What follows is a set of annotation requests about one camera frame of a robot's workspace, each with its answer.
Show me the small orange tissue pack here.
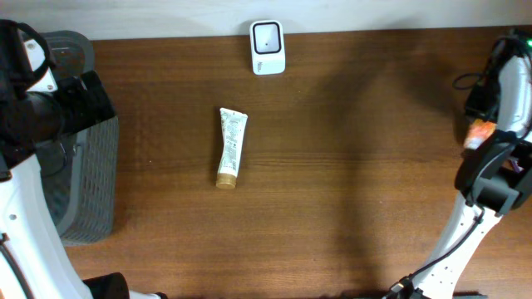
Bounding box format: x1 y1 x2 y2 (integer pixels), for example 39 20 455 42
464 119 496 150

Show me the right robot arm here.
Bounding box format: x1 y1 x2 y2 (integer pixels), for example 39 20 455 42
385 28 531 298

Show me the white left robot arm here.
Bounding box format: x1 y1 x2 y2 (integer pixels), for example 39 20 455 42
1 19 137 298

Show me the white barcode scanner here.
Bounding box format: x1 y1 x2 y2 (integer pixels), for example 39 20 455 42
249 20 286 76

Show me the grey plastic mesh basket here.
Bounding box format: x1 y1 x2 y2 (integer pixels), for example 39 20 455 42
37 31 119 247

